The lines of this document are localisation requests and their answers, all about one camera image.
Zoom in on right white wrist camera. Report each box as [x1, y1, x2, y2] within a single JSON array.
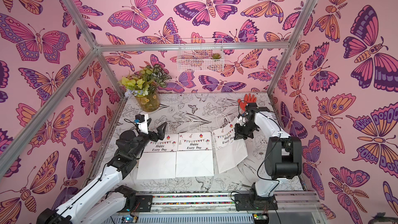
[[237, 111, 252, 125]]

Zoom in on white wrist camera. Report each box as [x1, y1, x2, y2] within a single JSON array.
[[237, 111, 252, 125], [134, 114, 149, 134]]

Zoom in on potted green leafy plant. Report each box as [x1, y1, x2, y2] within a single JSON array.
[[119, 64, 172, 112]]

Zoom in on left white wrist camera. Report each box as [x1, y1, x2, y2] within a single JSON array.
[[134, 114, 149, 134]]

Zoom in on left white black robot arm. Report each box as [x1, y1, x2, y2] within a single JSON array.
[[36, 120, 167, 224]]

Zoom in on white wire wall basket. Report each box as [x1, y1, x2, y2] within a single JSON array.
[[175, 37, 225, 73]]

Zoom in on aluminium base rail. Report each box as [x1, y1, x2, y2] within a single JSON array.
[[62, 191, 327, 224]]

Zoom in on small plant in basket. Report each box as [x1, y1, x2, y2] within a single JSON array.
[[211, 53, 222, 60]]

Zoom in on white paper gift bag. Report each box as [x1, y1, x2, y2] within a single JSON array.
[[137, 133, 178, 180]]

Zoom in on red rubber glove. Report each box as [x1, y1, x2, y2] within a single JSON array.
[[238, 93, 257, 109]]

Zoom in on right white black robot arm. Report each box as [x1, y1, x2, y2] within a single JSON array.
[[234, 101, 302, 200]]

